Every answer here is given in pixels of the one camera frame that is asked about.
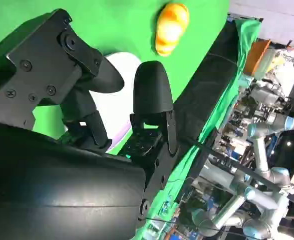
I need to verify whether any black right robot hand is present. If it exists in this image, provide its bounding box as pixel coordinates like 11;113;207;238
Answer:
0;8;180;240

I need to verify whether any orange box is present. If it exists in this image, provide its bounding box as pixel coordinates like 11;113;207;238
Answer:
244;39;272;76

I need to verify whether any black table edge strip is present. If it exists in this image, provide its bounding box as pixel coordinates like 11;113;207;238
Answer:
173;21;239;151

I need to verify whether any black frame bar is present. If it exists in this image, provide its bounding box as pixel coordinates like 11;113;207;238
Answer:
179;138;294;212

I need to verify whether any lilac plate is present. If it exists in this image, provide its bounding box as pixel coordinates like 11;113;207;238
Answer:
61;51;144;155

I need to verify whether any green cloth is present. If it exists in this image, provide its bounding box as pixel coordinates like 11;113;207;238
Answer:
0;0;262;240

